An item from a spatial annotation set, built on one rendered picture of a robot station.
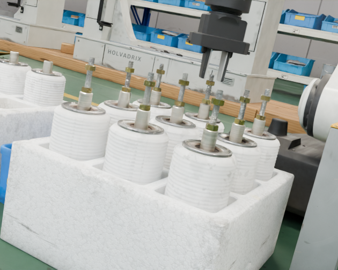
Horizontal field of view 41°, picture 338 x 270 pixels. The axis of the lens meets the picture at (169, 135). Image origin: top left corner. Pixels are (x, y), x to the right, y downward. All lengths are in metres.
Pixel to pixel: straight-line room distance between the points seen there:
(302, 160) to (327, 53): 8.13
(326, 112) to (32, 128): 0.64
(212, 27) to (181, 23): 9.57
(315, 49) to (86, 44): 6.37
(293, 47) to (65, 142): 8.74
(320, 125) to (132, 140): 0.46
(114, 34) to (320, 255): 2.97
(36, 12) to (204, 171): 3.50
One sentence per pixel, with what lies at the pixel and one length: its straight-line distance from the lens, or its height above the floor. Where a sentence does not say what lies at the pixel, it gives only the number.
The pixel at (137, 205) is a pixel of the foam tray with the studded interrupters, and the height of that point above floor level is 0.16.
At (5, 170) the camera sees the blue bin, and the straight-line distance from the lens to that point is 0.97.
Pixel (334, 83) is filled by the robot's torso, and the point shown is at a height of 0.37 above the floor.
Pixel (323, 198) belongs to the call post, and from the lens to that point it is 0.79.
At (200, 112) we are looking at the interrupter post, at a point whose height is 0.26.
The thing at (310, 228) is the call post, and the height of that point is 0.14.
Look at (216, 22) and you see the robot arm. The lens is 0.88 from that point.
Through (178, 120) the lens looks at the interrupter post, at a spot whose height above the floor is 0.26.
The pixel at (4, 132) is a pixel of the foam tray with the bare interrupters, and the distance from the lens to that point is 1.01.
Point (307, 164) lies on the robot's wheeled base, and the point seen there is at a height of 0.17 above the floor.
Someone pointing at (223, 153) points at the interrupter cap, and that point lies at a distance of 0.65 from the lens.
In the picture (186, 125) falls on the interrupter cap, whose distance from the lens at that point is 0.80.
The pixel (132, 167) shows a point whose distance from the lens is 0.68.
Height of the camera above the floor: 0.40
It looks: 12 degrees down
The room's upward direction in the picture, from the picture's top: 12 degrees clockwise
